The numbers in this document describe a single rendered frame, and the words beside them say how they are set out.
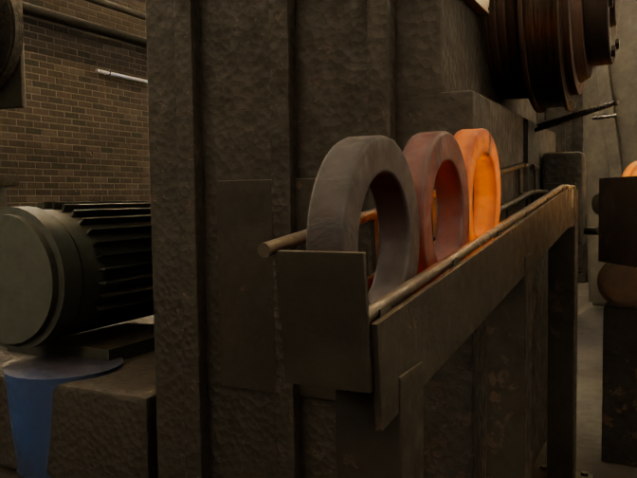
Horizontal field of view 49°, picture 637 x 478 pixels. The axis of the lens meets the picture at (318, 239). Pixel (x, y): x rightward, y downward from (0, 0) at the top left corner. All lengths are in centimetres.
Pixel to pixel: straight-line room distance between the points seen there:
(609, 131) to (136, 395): 335
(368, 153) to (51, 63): 820
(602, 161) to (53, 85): 621
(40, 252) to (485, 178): 122
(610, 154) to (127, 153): 656
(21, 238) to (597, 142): 338
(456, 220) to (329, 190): 33
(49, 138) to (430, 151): 794
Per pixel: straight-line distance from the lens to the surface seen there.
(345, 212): 53
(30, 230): 191
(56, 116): 866
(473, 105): 122
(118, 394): 172
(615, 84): 445
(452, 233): 84
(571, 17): 155
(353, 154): 56
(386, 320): 54
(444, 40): 127
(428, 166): 71
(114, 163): 926
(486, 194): 102
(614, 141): 439
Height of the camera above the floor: 70
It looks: 3 degrees down
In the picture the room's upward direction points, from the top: 1 degrees counter-clockwise
